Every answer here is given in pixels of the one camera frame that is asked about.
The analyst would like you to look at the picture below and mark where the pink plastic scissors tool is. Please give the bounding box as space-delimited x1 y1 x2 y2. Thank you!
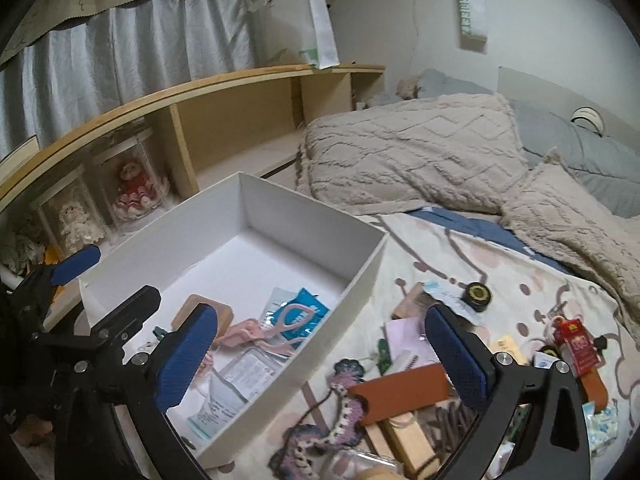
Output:
212 304 316 358

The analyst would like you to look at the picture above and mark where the white document pouch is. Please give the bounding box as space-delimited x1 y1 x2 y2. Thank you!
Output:
186 348 285 440

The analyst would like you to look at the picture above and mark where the cream dress doll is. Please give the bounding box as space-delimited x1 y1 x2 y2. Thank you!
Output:
58 200 104 256

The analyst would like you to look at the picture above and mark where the tan square pad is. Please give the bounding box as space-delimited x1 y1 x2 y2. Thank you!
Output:
170 294 234 336

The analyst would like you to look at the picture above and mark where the red cardboard box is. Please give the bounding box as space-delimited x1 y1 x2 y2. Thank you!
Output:
552 316 602 378

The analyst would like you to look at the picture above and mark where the blue sachet packet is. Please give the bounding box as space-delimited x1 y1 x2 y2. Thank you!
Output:
265 288 330 341

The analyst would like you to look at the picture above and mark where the red dress doll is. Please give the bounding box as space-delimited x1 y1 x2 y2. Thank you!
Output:
113 158 168 221

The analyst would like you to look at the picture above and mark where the white cardboard storage box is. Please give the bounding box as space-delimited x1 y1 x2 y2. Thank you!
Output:
79 174 387 468

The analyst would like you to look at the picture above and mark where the crochet multicolour piece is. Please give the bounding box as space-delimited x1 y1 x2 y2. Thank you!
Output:
268 359 366 480

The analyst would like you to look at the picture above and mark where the black yellow tape roll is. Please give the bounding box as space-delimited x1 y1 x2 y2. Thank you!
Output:
461 282 492 313

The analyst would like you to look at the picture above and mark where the brown leather case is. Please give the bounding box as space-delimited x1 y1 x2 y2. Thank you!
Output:
348 363 450 426

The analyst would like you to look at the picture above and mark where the wooden bedside shelf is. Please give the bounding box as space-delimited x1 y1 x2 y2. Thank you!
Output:
1 64 384 272

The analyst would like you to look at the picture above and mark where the cartoon print bed sheet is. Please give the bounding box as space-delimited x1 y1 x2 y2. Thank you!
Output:
212 214 639 479

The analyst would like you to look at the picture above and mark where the grey curtain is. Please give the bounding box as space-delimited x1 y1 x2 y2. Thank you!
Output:
1 0 258 155

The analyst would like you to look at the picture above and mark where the grey pillow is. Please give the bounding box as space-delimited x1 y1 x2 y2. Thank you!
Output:
416 68 640 219

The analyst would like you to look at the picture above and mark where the beige textured blanket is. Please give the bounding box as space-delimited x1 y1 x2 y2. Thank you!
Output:
295 94 639 335

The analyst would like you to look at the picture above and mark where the white paper shopping bag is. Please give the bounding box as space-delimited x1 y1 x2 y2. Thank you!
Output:
248 0 340 70

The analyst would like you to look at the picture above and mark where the hanging sweet paper bag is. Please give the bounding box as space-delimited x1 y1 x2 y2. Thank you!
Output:
458 0 488 51

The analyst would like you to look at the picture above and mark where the dark brown yarn cord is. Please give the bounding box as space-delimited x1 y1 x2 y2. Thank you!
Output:
424 398 482 466

